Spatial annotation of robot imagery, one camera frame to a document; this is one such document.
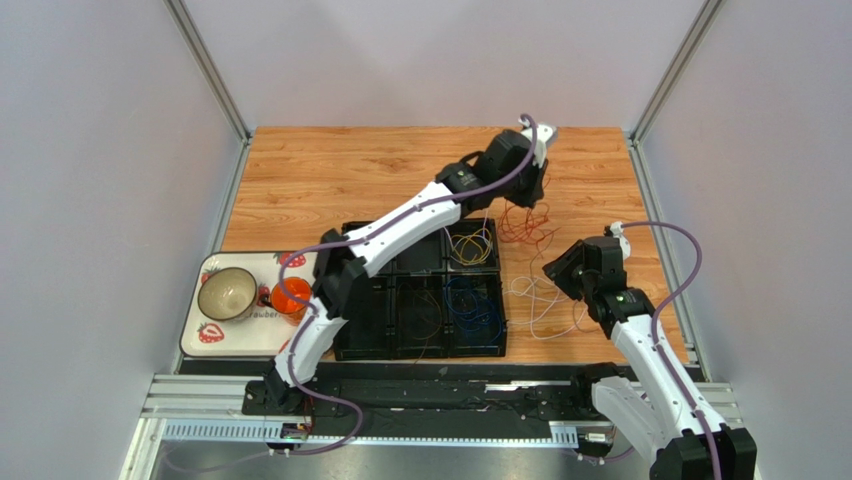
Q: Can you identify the red thin wire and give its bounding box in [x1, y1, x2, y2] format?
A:
[499, 174, 560, 258]

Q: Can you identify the yellow thin wire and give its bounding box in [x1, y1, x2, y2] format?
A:
[451, 229, 494, 266]

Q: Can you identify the blue thin wire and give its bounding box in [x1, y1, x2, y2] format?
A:
[444, 276, 506, 337]

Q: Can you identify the brown thin wire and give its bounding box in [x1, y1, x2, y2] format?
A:
[397, 282, 446, 364]

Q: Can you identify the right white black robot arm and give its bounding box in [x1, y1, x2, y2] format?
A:
[543, 235, 757, 479]

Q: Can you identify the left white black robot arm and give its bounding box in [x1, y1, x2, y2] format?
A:
[264, 119, 558, 404]

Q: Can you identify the black six-compartment tray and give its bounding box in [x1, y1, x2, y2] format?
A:
[333, 218, 508, 361]

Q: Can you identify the orange translucent cup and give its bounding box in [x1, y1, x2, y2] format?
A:
[269, 277, 312, 326]

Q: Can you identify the white strawberry pattern tray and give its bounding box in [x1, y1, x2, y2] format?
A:
[180, 252, 316, 357]

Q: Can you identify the beige ceramic bowl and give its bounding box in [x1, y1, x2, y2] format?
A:
[196, 267, 258, 322]

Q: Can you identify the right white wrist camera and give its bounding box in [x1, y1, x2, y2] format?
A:
[604, 221, 632, 260]

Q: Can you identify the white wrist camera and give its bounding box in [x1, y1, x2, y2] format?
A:
[519, 119, 559, 169]
[604, 221, 632, 260]

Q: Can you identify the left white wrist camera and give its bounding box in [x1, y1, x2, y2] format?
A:
[519, 119, 559, 169]

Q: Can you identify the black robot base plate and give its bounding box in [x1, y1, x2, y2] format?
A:
[242, 362, 634, 440]

